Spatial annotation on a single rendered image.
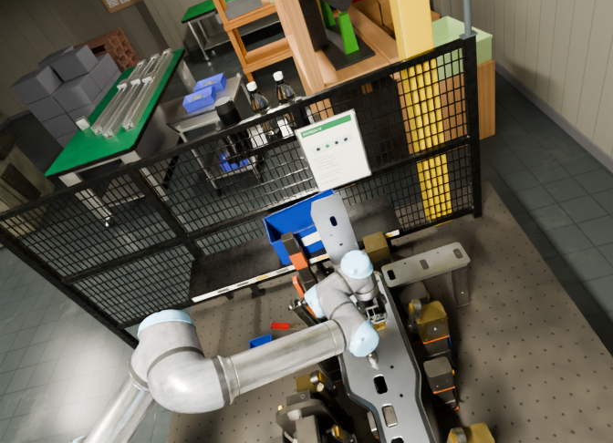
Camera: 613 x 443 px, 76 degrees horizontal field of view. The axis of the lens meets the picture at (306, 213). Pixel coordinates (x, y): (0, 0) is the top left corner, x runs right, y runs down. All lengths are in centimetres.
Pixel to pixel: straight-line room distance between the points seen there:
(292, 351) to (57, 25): 942
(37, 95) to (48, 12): 368
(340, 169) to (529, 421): 104
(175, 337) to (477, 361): 107
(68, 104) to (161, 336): 561
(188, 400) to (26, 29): 971
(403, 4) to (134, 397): 129
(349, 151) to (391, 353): 73
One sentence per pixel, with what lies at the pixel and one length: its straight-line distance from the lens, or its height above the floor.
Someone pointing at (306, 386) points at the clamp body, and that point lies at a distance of 122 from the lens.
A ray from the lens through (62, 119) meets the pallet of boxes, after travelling 651.
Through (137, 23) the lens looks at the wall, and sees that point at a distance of 934.
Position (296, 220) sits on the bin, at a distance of 162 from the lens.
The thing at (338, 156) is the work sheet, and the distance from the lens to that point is 151.
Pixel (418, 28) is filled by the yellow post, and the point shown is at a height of 162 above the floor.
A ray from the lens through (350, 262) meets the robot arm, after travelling 99.
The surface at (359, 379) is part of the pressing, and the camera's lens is 126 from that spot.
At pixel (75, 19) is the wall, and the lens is 974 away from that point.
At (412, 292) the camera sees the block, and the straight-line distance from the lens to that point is 140.
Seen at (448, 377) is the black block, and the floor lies 96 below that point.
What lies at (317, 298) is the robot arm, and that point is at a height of 135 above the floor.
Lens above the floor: 213
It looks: 40 degrees down
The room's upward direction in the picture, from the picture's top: 24 degrees counter-clockwise
